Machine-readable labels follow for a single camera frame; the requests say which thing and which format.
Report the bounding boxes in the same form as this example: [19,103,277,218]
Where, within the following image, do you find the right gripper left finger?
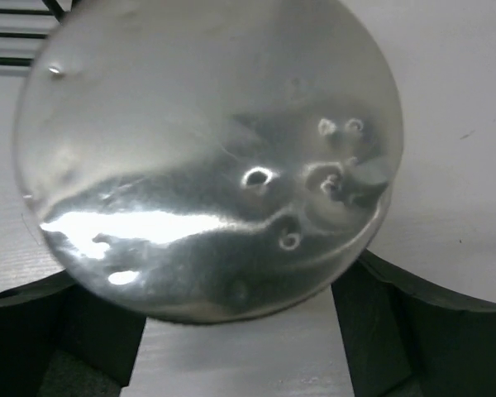
[0,272,145,397]

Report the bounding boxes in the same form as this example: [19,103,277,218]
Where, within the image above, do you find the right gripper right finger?
[331,251,496,396]

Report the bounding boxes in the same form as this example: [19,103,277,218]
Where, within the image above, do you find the silver lid blue label jar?
[13,1,403,324]

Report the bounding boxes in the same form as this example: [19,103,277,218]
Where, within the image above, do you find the black wire rack shelf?
[0,0,78,75]

